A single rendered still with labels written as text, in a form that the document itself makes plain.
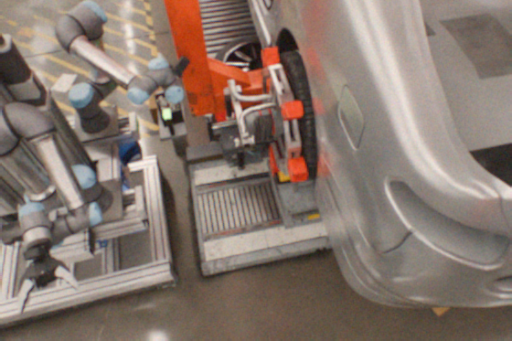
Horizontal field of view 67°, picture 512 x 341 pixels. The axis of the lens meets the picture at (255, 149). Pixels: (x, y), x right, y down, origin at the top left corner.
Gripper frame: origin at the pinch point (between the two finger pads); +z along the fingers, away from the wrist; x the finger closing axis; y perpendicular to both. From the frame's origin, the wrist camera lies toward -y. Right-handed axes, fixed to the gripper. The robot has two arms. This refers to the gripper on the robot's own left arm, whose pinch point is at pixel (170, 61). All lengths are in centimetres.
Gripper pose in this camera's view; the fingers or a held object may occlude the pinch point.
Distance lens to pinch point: 201.4
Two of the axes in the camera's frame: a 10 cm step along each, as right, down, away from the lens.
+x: 6.3, 5.2, 5.8
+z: -2.7, -5.6, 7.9
